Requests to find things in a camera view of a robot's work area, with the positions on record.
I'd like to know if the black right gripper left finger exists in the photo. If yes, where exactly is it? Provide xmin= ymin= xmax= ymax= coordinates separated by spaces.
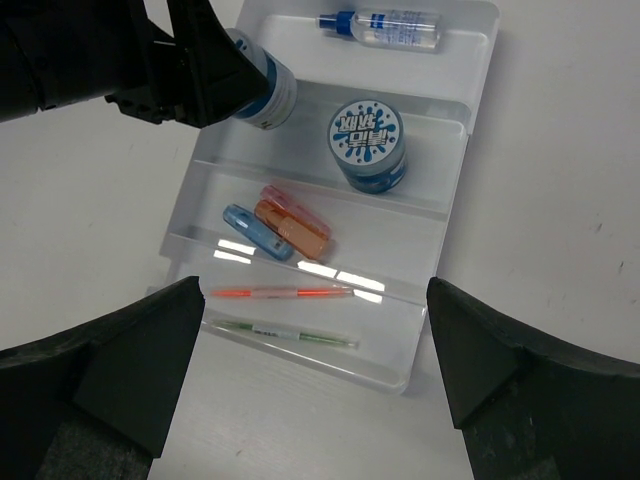
xmin=1 ymin=276 xmax=205 ymax=479

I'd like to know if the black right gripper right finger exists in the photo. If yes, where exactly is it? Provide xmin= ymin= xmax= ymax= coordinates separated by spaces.
xmin=426 ymin=277 xmax=639 ymax=479

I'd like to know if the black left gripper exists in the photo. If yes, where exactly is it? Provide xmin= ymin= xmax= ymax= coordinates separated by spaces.
xmin=1 ymin=0 xmax=269 ymax=128

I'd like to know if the blue cleaning putty jar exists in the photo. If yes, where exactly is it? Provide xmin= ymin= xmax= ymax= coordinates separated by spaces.
xmin=223 ymin=27 xmax=299 ymax=131
xmin=327 ymin=99 xmax=407 ymax=194

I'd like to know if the blue transparent eraser case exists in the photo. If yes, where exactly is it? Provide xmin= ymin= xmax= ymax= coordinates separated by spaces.
xmin=223 ymin=204 xmax=294 ymax=261

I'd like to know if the small blue cap bottle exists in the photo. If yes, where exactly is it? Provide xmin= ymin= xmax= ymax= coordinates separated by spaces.
xmin=316 ymin=9 xmax=442 ymax=53

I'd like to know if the orange eraser case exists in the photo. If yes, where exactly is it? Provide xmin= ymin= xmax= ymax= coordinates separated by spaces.
xmin=254 ymin=200 xmax=329 ymax=260

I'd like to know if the orange highlighter pen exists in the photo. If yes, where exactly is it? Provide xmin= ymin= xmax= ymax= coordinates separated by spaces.
xmin=209 ymin=286 xmax=354 ymax=299

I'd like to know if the green white pen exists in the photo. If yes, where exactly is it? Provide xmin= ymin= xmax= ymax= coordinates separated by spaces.
xmin=214 ymin=321 xmax=358 ymax=348

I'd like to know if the white compartment tray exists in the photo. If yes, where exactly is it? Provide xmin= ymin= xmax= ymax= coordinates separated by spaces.
xmin=161 ymin=1 xmax=500 ymax=394

